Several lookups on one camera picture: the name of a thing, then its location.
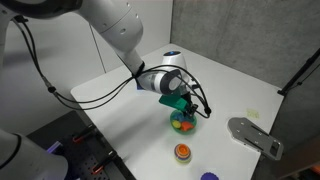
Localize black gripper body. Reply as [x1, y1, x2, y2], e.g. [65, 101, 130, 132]
[181, 91, 200, 115]

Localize green bowl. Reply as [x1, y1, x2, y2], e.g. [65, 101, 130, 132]
[169, 109, 198, 135]

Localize blue toy piece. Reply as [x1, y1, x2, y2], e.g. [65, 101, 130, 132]
[173, 112, 187, 122]

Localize orange star toy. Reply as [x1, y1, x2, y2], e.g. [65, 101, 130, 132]
[180, 120, 195, 132]

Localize orange round toy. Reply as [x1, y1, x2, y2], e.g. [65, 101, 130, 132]
[173, 143, 193, 165]

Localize purple ridged toy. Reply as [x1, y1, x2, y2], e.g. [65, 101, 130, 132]
[200, 171, 220, 180]

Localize grey metal plate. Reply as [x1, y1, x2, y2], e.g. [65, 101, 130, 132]
[227, 117, 285, 162]

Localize red and black clamp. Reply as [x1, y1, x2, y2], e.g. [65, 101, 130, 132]
[90, 150, 119, 176]
[72, 124, 98, 144]

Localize black tripod pole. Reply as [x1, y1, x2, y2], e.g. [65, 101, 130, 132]
[277, 47, 320, 98]

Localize black perforated board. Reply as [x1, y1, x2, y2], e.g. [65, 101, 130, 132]
[25, 110, 137, 180]

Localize purple lit strip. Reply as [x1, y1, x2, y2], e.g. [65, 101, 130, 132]
[46, 140, 64, 155]

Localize black cable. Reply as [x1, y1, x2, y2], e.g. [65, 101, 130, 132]
[12, 15, 212, 120]

